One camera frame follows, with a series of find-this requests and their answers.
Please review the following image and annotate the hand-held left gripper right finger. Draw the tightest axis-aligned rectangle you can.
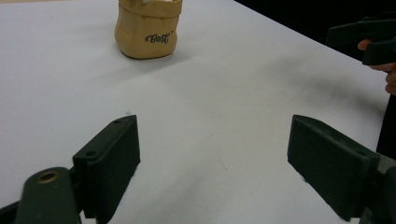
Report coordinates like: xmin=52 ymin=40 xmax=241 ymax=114
xmin=287 ymin=114 xmax=381 ymax=222

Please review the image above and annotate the tan pen holder with bear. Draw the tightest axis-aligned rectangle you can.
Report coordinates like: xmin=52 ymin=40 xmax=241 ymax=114
xmin=114 ymin=0 xmax=183 ymax=60

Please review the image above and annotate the white table cover sheet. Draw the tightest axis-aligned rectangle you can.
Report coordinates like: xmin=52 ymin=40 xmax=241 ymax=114
xmin=0 ymin=0 xmax=393 ymax=224

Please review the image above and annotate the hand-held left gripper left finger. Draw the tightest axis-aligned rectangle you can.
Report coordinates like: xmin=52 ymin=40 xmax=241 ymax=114
xmin=72 ymin=114 xmax=142 ymax=224

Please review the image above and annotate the black curtain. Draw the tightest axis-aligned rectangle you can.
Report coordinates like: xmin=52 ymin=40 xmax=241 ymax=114
xmin=233 ymin=0 xmax=396 ymax=62

